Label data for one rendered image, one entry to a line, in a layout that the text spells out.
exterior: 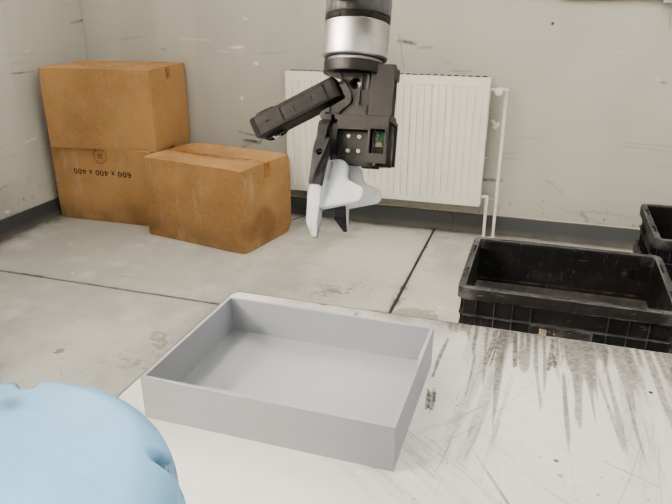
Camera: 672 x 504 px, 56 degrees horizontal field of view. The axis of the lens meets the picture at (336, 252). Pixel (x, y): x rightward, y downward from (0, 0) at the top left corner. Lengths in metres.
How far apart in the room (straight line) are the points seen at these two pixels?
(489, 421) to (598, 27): 2.59
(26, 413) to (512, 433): 0.51
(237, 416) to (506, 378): 0.32
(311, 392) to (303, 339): 0.12
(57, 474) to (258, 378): 0.51
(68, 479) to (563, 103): 3.02
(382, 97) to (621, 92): 2.50
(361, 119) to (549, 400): 0.37
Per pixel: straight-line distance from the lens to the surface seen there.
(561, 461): 0.68
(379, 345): 0.79
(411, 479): 0.63
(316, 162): 0.69
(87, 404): 0.29
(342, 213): 0.81
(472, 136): 3.10
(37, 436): 0.28
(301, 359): 0.79
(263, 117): 0.76
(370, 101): 0.73
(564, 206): 3.28
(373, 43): 0.73
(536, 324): 1.28
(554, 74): 3.15
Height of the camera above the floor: 1.11
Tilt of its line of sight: 22 degrees down
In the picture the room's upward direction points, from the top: straight up
